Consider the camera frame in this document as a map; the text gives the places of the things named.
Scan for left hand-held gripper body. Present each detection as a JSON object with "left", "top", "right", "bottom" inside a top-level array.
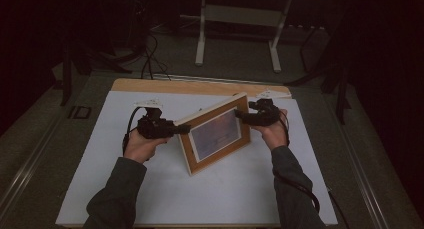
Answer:
[{"left": 134, "top": 98, "right": 175, "bottom": 139}]

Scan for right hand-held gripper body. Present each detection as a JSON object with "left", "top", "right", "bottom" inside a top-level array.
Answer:
[{"left": 248, "top": 88, "right": 292, "bottom": 127}]

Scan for wooden picture frame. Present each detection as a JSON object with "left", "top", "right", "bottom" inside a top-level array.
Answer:
[{"left": 173, "top": 92, "right": 252, "bottom": 177}]

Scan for person's right hand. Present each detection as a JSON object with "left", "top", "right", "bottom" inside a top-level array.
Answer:
[{"left": 251, "top": 108, "right": 290, "bottom": 152}]

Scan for person's left hand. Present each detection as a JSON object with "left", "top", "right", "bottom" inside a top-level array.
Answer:
[{"left": 123, "top": 130, "right": 172, "bottom": 165}]

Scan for metal strip behind table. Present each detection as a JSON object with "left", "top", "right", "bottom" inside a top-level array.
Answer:
[{"left": 151, "top": 73, "right": 284, "bottom": 87}]

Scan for white table mat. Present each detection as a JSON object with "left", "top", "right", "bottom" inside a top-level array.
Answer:
[{"left": 55, "top": 90, "right": 338, "bottom": 226}]

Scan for black floor socket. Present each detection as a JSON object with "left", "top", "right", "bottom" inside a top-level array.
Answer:
[{"left": 68, "top": 105, "right": 92, "bottom": 120}]

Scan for black stand with splayed legs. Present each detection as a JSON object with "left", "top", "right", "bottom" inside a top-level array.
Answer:
[{"left": 59, "top": 38, "right": 133, "bottom": 107}]

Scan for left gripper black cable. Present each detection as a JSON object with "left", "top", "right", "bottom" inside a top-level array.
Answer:
[{"left": 121, "top": 106, "right": 148, "bottom": 155}]

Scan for black floor cables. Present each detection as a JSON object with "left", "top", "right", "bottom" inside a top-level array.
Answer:
[{"left": 139, "top": 30, "right": 172, "bottom": 81}]

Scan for black stand with tall post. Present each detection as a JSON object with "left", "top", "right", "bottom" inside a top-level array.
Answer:
[{"left": 285, "top": 22, "right": 353, "bottom": 125}]

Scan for white desk frame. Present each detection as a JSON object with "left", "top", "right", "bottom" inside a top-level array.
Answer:
[{"left": 194, "top": 0, "right": 294, "bottom": 73}]

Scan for metal floor rail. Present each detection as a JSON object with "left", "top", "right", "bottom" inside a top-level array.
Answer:
[
  {"left": 0, "top": 115, "right": 69, "bottom": 220},
  {"left": 324, "top": 88, "right": 392, "bottom": 229}
]

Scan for thin black cable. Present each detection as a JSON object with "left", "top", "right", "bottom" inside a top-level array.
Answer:
[{"left": 327, "top": 188, "right": 350, "bottom": 229}]

